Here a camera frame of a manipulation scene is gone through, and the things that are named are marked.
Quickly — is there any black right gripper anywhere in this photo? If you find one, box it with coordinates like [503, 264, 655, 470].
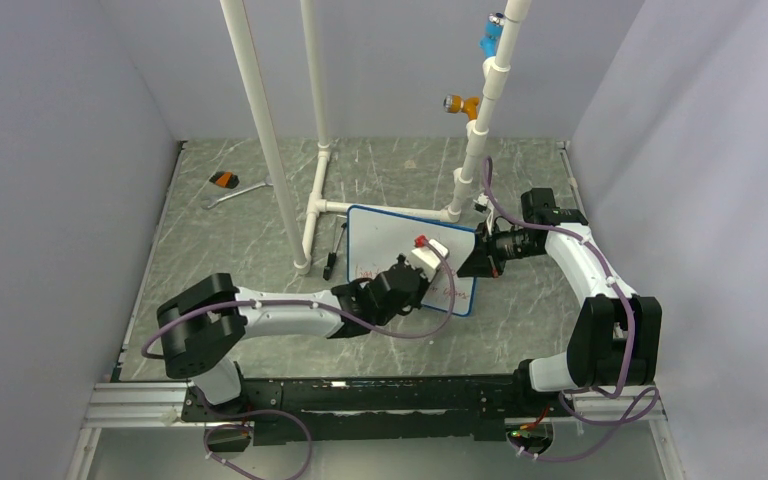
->
[457, 221, 547, 280]

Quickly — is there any blue framed whiteboard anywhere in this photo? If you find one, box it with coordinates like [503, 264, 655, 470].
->
[345, 205, 476, 317]

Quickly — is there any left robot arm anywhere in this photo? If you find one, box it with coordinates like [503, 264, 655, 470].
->
[141, 255, 446, 420]

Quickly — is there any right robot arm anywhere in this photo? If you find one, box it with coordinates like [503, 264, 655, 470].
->
[458, 188, 662, 415]

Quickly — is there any orange nozzle fitting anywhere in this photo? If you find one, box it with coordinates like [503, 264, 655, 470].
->
[443, 94, 481, 121]

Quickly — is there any orange black small tool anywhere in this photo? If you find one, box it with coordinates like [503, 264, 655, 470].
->
[209, 171, 240, 189]

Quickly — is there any silver wrench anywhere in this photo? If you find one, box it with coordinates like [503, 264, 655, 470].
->
[201, 180, 273, 210]

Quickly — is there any blue nozzle fitting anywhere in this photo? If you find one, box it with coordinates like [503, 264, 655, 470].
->
[479, 12, 506, 58]

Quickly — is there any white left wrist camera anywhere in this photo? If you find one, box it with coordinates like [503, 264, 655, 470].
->
[407, 235, 449, 282]

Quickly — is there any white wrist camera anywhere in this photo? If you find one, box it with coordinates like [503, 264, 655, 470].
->
[407, 235, 449, 282]
[473, 192, 494, 216]

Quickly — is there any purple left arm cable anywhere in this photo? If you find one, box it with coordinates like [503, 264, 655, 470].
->
[140, 239, 458, 362]

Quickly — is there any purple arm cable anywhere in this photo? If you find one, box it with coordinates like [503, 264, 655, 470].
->
[140, 239, 458, 362]
[481, 155, 661, 464]

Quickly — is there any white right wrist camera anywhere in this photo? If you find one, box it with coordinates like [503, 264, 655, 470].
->
[473, 192, 494, 216]

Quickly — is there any white pvc pipe frame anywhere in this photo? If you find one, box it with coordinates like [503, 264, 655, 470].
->
[220, 0, 532, 274]

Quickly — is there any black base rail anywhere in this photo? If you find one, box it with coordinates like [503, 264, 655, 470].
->
[181, 374, 562, 446]

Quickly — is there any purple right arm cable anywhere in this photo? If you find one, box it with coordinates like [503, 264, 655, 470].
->
[481, 155, 661, 464]

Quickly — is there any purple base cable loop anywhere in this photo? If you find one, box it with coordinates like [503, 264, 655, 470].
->
[203, 413, 316, 480]

